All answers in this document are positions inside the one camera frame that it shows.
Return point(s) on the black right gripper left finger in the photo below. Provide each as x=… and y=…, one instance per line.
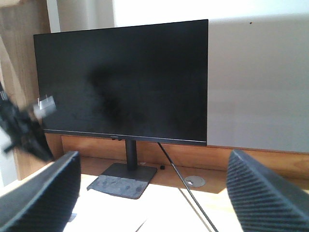
x=45, y=202

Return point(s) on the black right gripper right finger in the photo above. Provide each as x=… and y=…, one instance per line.
x=262, y=200

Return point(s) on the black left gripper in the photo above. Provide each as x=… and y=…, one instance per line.
x=25, y=133

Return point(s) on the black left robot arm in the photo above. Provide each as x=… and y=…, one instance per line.
x=42, y=108

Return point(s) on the wooden desk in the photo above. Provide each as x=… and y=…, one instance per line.
x=258, y=101

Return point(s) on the black computer monitor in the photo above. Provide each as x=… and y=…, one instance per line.
x=137, y=83

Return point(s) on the grey desk cable grommet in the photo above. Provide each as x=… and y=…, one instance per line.
x=195, y=181

